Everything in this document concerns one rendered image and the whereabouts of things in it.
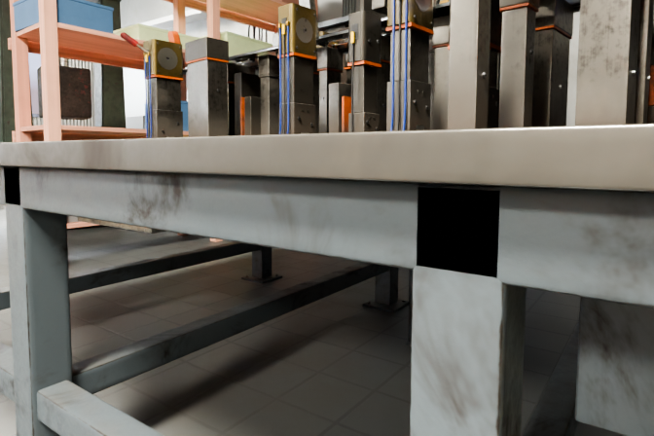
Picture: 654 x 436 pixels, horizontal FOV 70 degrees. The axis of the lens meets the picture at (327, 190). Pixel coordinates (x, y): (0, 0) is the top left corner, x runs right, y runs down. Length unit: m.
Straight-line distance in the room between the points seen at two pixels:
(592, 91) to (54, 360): 1.09
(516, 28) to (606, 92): 0.17
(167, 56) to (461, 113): 1.22
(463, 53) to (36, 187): 0.74
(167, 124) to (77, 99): 3.29
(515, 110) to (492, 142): 0.51
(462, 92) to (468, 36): 0.08
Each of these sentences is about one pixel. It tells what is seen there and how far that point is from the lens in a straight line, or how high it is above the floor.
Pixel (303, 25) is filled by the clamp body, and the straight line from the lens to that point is 1.22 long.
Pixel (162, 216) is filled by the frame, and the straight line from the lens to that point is 0.65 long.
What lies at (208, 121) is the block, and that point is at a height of 0.78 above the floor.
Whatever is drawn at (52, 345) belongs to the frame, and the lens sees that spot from 1.10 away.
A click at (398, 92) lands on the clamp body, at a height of 0.80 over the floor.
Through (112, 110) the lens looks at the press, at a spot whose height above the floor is 1.10.
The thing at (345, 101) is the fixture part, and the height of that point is 0.82.
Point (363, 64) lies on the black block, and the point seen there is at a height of 0.88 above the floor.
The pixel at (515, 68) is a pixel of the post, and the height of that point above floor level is 0.83.
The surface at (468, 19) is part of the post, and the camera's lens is 0.70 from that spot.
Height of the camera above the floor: 0.68
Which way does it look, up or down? 4 degrees down
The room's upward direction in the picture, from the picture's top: straight up
